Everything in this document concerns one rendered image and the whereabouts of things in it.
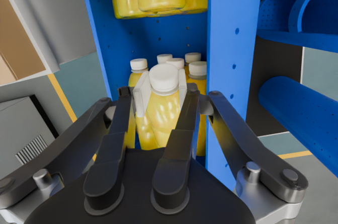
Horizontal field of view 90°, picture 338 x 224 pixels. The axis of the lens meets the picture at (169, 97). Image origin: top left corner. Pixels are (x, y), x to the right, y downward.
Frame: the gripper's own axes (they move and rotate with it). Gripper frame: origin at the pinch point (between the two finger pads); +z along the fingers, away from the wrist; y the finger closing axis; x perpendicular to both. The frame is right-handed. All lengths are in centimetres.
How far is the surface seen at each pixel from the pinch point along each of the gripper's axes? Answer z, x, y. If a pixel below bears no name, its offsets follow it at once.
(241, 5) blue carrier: 3.8, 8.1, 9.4
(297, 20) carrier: 63, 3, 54
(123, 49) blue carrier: 22.2, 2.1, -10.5
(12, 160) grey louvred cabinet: 73, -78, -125
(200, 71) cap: 11.2, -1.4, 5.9
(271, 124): 109, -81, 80
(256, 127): 109, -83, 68
